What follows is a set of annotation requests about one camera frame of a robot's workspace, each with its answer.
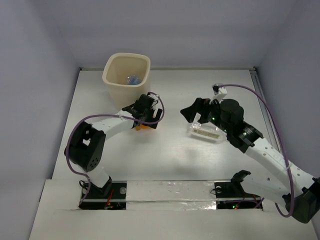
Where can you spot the cream plastic waste bin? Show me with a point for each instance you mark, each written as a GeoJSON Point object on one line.
{"type": "Point", "coordinates": [118, 68]}

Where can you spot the blue label bottle blue cap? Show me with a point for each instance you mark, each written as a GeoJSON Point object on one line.
{"type": "Point", "coordinates": [133, 79]}

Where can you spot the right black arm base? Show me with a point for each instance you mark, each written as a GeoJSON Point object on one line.
{"type": "Point", "coordinates": [230, 195]}

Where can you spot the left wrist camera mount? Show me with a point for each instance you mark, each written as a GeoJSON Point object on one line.
{"type": "Point", "coordinates": [155, 97]}

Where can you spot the large clear square bottle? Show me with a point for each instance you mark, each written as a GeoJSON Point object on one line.
{"type": "Point", "coordinates": [206, 132]}

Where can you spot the shiny tape strip front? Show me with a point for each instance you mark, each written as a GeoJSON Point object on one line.
{"type": "Point", "coordinates": [170, 195]}

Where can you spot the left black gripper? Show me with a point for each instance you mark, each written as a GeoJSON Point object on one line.
{"type": "Point", "coordinates": [144, 116]}

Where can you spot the small orange juice bottle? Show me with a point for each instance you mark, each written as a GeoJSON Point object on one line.
{"type": "Point", "coordinates": [140, 127]}

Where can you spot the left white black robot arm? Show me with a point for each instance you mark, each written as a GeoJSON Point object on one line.
{"type": "Point", "coordinates": [85, 145]}

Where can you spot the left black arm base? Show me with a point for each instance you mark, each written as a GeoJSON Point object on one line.
{"type": "Point", "coordinates": [110, 197]}

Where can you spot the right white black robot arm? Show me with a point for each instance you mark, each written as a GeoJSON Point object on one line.
{"type": "Point", "coordinates": [289, 186]}

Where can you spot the aluminium rail right edge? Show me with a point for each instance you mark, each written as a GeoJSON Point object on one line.
{"type": "Point", "coordinates": [272, 135]}

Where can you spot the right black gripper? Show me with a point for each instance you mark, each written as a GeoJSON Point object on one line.
{"type": "Point", "coordinates": [201, 105]}

